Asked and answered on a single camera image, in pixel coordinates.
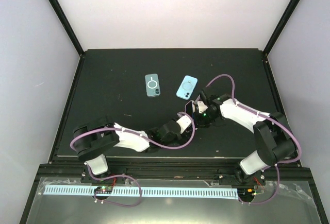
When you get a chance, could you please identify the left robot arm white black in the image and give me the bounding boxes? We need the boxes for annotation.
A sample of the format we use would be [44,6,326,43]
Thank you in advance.
[70,116,191,182]

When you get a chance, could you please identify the black frame post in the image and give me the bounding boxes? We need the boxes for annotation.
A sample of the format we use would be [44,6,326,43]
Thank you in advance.
[48,0,85,56]
[263,0,300,56]

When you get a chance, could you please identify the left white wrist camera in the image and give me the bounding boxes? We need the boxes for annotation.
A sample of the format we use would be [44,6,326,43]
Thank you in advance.
[176,115,192,134]

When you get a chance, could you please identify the left circuit board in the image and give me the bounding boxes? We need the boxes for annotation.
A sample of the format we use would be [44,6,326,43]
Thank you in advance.
[93,186,113,195]

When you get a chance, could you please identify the dark blue phone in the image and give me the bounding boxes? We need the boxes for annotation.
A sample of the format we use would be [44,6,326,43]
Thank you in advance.
[185,100,195,118]

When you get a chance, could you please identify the circuit board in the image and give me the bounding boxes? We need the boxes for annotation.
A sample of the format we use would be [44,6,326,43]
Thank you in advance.
[241,188,265,196]
[93,186,113,195]

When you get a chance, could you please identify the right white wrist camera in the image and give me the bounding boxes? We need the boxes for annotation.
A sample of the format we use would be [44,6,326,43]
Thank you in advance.
[195,101,208,114]

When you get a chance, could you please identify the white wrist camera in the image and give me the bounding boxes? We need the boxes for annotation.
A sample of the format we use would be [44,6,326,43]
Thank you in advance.
[195,101,208,114]
[176,115,192,134]

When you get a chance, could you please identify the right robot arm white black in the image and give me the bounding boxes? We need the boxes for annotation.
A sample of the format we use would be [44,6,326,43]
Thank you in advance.
[194,86,299,185]

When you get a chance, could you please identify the black aluminium front rail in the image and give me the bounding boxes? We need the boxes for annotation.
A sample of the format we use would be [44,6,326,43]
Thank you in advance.
[38,157,314,183]

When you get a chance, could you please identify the left black frame post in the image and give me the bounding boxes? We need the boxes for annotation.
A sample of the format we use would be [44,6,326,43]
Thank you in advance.
[48,0,85,56]

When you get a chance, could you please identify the light blue slotted cable duct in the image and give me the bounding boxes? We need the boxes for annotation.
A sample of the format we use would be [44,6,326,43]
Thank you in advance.
[43,185,239,200]

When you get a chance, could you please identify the light blue phone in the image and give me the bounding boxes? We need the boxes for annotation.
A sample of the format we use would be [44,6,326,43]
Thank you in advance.
[176,75,198,100]

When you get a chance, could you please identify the right black frame post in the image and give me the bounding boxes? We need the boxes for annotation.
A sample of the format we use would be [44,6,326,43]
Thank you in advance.
[263,0,300,56]

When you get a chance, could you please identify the teal phone with ring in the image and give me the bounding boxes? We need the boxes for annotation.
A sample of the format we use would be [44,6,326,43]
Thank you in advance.
[144,74,160,97]

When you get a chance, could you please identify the right circuit board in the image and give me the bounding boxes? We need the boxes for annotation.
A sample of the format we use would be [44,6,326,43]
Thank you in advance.
[241,188,265,196]

